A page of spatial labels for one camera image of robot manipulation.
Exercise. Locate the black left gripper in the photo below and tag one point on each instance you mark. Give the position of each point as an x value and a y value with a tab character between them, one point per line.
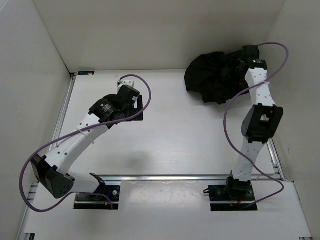
139	102

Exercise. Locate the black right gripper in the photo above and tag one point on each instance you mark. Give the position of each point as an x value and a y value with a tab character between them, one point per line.
233	64

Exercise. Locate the black trousers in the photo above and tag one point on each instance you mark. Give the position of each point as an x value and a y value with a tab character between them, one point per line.
204	76

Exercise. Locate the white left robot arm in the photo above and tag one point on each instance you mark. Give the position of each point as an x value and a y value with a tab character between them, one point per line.
53	169

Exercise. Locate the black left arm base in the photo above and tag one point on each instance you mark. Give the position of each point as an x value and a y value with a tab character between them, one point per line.
108	198

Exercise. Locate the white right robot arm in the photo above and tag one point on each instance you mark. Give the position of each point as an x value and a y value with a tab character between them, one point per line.
260	123

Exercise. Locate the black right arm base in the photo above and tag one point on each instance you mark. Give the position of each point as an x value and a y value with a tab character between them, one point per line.
221	201

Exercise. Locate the small black label plate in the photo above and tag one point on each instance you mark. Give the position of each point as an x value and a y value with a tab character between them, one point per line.
86	73

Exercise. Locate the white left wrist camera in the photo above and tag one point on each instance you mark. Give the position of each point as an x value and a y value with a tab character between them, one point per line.
125	82

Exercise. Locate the silver front aluminium rail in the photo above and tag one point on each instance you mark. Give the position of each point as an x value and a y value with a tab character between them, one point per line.
163	177

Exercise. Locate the silver aluminium rail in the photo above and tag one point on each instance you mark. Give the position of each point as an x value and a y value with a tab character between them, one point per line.
64	107
275	159
163	177

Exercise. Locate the silver right aluminium rail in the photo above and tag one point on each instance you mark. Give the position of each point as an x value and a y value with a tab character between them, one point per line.
275	159

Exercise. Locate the silver left aluminium rail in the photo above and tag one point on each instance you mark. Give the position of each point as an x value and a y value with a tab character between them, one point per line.
64	107

